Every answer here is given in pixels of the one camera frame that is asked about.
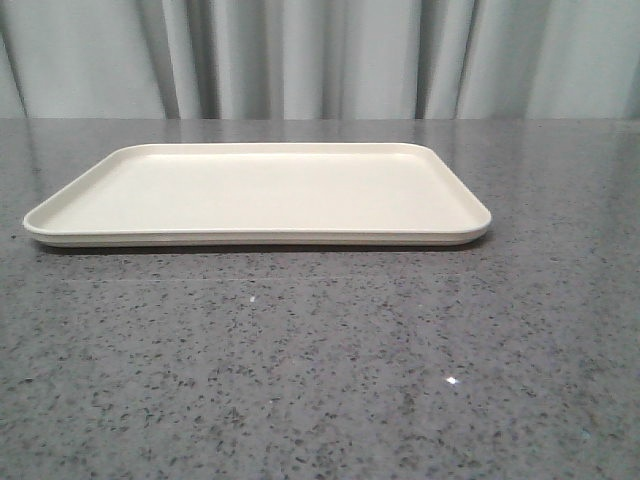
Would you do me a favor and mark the grey-white pleated curtain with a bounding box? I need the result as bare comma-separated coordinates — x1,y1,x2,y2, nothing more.
1,1,639,120

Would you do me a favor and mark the cream rectangular plastic tray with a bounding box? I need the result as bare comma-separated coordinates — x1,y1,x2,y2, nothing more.
23,142,492,247

